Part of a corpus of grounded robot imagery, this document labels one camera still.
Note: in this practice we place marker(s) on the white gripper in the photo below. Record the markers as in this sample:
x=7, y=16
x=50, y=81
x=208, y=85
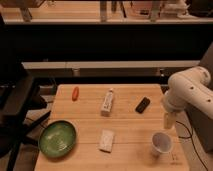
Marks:
x=169, y=120

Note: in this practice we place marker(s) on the black eraser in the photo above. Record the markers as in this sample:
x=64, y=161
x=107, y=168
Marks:
x=142, y=105

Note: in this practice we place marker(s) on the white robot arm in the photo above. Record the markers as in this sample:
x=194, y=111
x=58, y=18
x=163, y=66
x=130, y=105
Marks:
x=189, y=86

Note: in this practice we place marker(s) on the white paper cup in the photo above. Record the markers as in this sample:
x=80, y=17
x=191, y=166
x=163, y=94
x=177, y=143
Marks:
x=161, y=143

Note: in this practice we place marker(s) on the white sponge block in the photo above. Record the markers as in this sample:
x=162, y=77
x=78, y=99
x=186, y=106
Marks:
x=106, y=140

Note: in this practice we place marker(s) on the orange carrot toy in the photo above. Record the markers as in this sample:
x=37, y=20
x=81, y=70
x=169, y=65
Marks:
x=75, y=94

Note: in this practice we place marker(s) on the green bowl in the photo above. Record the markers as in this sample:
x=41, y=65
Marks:
x=57, y=139

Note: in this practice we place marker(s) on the black chair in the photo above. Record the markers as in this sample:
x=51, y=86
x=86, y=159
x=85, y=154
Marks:
x=22, y=98

